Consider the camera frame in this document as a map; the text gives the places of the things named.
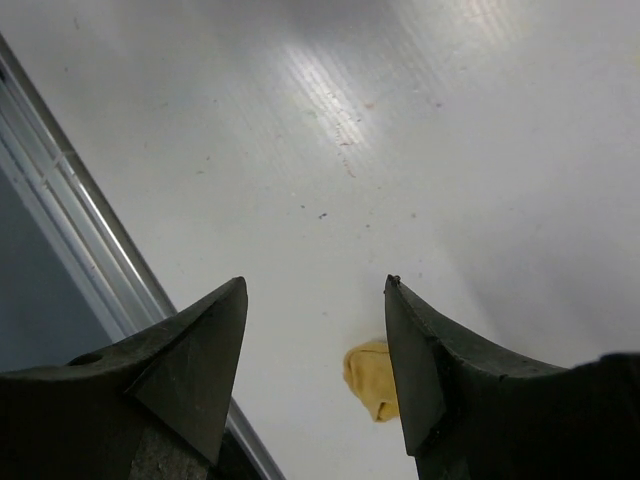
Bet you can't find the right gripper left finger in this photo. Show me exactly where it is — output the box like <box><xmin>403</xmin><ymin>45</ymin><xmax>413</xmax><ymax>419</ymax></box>
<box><xmin>1</xmin><ymin>277</ymin><xmax>249</xmax><ymax>479</ymax></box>

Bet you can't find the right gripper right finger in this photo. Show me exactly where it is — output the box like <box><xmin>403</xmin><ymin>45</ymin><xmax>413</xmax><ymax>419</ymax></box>
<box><xmin>384</xmin><ymin>276</ymin><xmax>639</xmax><ymax>479</ymax></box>

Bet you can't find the tan yellow sock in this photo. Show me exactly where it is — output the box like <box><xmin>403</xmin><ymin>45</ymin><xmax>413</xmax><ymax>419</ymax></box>
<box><xmin>343</xmin><ymin>341</ymin><xmax>400</xmax><ymax>423</ymax></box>

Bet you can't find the aluminium rail frame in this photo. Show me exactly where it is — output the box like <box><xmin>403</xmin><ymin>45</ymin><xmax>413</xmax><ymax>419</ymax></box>
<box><xmin>1</xmin><ymin>45</ymin><xmax>282</xmax><ymax>479</ymax></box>

